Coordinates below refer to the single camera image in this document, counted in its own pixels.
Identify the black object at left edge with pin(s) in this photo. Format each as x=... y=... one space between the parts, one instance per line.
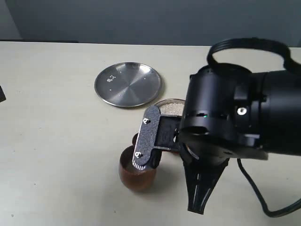
x=2 y=95

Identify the brown wooden cup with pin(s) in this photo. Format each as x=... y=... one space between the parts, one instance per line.
x=132 y=178

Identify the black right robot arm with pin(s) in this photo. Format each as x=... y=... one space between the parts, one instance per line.
x=232 y=113

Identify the red wooden spoon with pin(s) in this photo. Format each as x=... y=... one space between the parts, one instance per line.
x=134 y=139

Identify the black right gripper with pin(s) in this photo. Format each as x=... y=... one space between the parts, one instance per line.
x=205 y=144

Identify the round steel plate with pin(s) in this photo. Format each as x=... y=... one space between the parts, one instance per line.
x=128 y=84

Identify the steel bowl of rice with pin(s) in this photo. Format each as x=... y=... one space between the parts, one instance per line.
x=171 y=106

